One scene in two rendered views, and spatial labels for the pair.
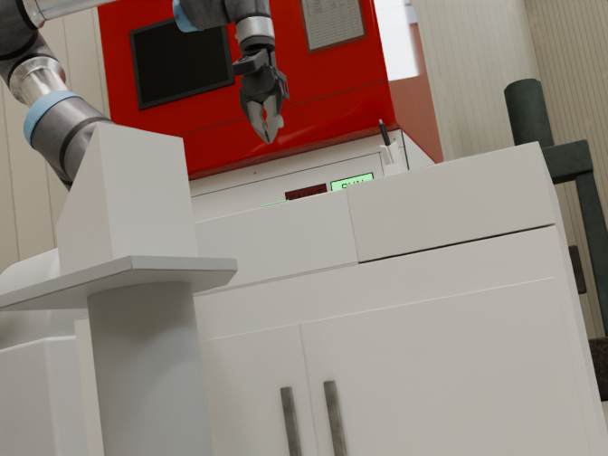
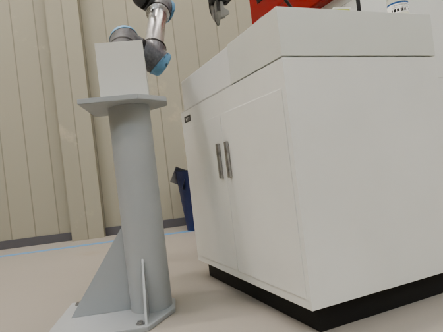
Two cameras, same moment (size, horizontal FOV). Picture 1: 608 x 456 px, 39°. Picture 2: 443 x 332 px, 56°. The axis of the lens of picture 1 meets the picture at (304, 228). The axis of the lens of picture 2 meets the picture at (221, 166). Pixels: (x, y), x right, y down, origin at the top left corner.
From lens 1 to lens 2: 1.27 m
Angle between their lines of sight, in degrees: 49
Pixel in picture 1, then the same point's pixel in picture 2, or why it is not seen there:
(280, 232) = (213, 71)
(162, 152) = (128, 49)
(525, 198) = (272, 42)
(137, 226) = (113, 83)
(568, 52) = not seen: outside the picture
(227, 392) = (207, 144)
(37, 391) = not seen: hidden behind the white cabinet
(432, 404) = (250, 155)
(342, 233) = (227, 70)
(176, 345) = (125, 129)
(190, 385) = (131, 145)
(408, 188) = (241, 43)
